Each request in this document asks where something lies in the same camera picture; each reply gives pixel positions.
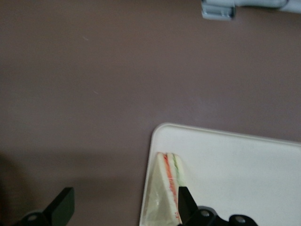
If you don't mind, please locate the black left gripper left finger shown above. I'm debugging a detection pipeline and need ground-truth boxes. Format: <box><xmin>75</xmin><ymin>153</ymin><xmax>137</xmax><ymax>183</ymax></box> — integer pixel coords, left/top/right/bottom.
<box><xmin>20</xmin><ymin>186</ymin><xmax>76</xmax><ymax>226</ymax></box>

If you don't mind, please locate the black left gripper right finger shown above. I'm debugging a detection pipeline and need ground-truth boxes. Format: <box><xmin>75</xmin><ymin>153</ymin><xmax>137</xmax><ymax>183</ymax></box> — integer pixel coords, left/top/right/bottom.
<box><xmin>178</xmin><ymin>186</ymin><xmax>228</xmax><ymax>226</ymax></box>

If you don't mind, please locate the triangular sandwich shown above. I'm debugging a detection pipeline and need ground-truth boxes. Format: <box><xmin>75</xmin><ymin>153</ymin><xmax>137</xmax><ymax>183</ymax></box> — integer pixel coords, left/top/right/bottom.
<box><xmin>143</xmin><ymin>152</ymin><xmax>190</xmax><ymax>226</ymax></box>

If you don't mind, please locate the beige rectangular tray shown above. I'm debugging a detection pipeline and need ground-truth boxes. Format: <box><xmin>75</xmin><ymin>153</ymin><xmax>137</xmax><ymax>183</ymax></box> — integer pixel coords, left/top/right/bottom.
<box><xmin>138</xmin><ymin>122</ymin><xmax>301</xmax><ymax>226</ymax></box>

